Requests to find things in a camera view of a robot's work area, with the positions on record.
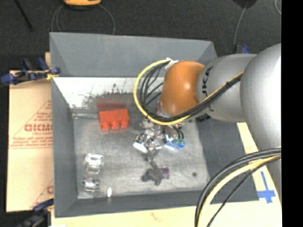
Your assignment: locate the orange-red studded toy block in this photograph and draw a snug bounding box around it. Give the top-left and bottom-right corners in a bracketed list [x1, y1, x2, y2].
[98, 108, 131, 131]

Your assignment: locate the brown cardboard board, red print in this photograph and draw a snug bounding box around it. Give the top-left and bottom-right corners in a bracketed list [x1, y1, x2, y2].
[6, 69, 55, 213]

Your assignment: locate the grey and purple toy animal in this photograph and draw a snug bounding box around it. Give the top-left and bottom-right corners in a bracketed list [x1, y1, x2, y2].
[141, 161, 170, 186]

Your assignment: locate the clear glass cup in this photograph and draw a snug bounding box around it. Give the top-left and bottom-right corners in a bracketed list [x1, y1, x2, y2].
[80, 178, 101, 198]
[83, 153, 105, 175]

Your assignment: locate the grey metal bin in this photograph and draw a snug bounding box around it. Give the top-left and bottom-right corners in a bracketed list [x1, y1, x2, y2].
[49, 32, 259, 218]

